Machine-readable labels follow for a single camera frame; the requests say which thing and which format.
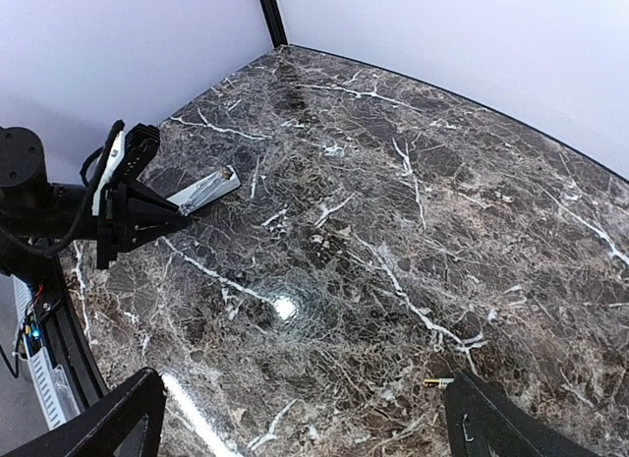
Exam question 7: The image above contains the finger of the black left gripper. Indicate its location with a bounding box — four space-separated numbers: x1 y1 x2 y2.
122 214 190 253
126 181 179 214

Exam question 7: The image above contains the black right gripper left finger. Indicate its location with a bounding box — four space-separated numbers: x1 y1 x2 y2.
8 368 166 456

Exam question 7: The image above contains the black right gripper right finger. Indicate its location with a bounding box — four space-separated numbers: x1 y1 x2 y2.
444 371 594 457

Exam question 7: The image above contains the white left cable duct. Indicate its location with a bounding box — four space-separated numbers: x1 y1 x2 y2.
12 276 67 430

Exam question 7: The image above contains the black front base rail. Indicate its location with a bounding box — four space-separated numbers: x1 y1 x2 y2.
31 257 108 412

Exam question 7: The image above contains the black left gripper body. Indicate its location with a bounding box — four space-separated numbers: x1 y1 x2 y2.
96 184 133 269

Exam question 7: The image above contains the white remote control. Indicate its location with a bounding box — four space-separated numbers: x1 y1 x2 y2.
168 165 241 216

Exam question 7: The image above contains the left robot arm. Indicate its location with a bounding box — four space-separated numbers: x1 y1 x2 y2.
1 120 191 284

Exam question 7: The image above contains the black left corner post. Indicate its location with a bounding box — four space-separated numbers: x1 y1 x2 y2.
259 0 288 48

